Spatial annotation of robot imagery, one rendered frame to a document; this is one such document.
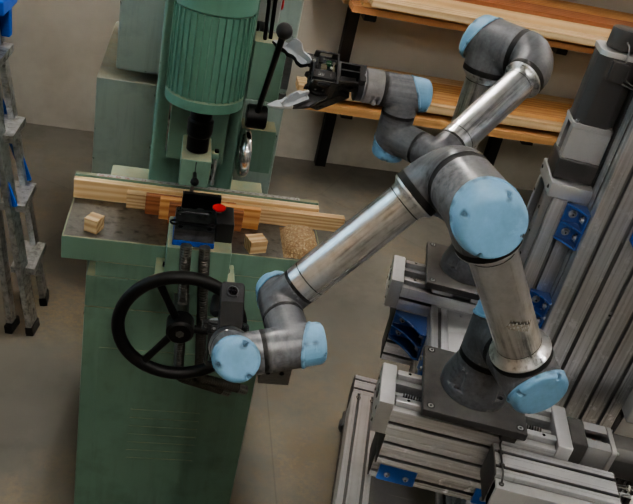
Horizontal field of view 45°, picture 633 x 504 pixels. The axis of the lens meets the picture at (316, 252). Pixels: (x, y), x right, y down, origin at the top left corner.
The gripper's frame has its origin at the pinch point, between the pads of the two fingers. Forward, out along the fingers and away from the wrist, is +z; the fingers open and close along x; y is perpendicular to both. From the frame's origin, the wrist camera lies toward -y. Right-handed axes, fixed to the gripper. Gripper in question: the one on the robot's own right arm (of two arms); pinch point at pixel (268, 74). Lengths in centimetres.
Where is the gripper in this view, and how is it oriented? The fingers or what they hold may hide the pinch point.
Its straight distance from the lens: 167.4
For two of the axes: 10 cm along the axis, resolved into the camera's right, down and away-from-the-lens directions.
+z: -9.7, -1.2, -2.0
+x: -0.6, 9.6, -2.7
